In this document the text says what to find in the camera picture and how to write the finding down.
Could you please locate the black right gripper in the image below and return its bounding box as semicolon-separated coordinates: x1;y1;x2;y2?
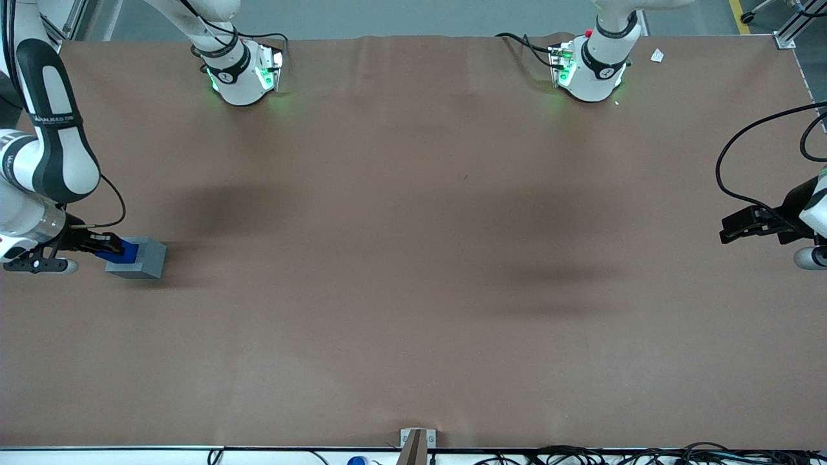
45;225;125;259

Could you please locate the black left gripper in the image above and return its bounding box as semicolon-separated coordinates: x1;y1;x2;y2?
720;176;820;245

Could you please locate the blue plastic part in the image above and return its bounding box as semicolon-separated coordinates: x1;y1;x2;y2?
94;238;140;265

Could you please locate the gray square base block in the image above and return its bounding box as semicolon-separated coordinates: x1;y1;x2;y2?
105;236;167;280

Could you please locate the brown table mat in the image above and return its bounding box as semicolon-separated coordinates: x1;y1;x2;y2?
0;32;827;450

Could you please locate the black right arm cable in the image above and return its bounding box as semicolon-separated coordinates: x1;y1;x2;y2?
68;174;127;231

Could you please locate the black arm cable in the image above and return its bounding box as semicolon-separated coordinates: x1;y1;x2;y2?
799;113;827;163
68;174;127;231
715;101;827;220

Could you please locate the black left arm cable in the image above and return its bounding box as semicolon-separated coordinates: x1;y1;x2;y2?
799;113;827;163
715;101;827;220

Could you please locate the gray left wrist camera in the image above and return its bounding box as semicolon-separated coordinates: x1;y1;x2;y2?
793;244;827;271

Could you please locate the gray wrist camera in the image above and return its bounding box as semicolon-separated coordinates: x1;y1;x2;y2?
2;256;79;274
793;244;827;271

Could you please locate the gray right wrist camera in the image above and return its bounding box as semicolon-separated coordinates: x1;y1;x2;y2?
2;256;79;274

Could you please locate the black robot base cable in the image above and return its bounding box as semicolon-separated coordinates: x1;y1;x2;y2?
180;0;289;73
496;32;563;69

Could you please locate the black cable bundle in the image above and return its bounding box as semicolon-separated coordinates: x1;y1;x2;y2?
472;442;827;465

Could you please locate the gray camera mount bracket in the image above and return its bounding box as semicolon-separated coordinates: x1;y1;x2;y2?
400;428;437;465

